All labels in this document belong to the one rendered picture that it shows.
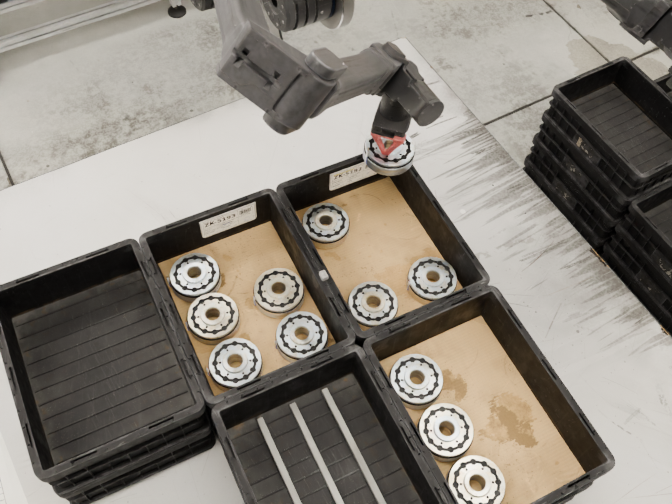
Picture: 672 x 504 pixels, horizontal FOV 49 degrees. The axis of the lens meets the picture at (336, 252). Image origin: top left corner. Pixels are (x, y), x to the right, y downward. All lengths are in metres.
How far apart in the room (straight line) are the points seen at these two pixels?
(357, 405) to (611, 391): 0.58
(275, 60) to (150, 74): 2.27
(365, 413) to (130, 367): 0.47
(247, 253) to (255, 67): 0.73
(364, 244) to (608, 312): 0.59
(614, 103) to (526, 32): 1.01
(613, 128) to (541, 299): 0.85
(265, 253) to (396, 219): 0.30
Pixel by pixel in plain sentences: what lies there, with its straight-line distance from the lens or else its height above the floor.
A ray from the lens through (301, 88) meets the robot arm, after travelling 0.91.
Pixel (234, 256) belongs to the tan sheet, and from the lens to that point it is 1.58.
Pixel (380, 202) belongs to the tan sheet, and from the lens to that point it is 1.66.
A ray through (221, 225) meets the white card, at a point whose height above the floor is 0.88.
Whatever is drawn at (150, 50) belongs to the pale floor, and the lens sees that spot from 3.27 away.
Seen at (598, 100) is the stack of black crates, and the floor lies 0.49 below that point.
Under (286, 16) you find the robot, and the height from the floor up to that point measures 1.14.
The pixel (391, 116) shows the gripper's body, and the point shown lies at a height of 1.15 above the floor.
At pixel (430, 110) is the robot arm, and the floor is 1.23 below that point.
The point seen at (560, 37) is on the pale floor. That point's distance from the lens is 3.47.
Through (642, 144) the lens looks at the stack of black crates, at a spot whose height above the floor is 0.49.
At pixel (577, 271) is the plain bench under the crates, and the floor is 0.70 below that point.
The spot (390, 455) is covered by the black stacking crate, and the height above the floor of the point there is 0.83.
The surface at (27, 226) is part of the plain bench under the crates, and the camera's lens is 1.89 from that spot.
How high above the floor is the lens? 2.17
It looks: 58 degrees down
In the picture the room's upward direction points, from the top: 4 degrees clockwise
